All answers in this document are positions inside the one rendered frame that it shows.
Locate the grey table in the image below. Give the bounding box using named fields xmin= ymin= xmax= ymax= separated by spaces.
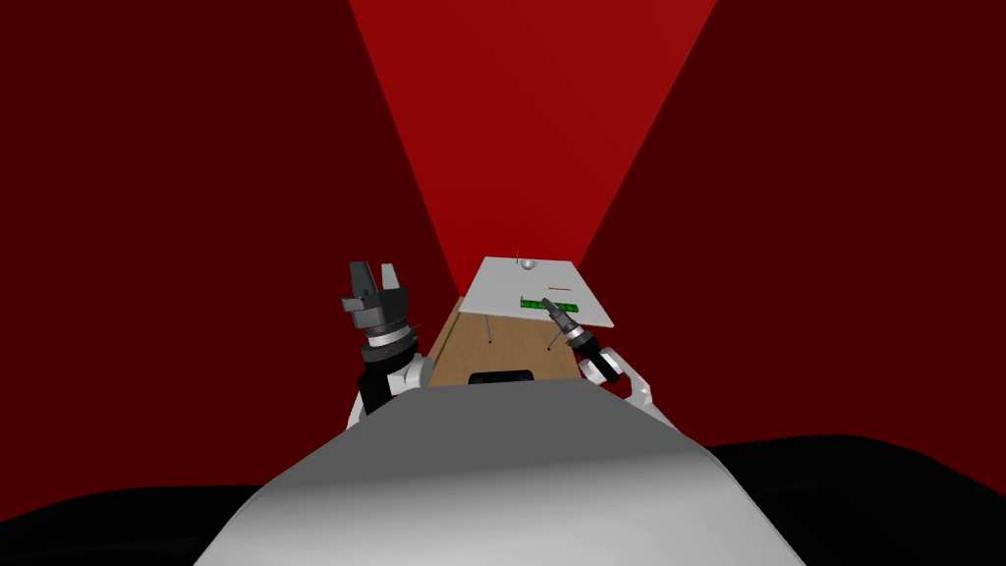
xmin=459 ymin=255 xmax=616 ymax=353

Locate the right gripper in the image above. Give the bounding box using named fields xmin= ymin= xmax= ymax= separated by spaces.
xmin=539 ymin=296 xmax=584 ymax=336

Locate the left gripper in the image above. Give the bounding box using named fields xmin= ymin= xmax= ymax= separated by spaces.
xmin=341 ymin=260 xmax=413 ymax=336

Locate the green flat bar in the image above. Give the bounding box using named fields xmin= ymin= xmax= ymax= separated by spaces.
xmin=520 ymin=296 xmax=581 ymax=315

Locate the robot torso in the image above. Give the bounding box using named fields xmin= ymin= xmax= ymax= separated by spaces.
xmin=192 ymin=367 xmax=809 ymax=566

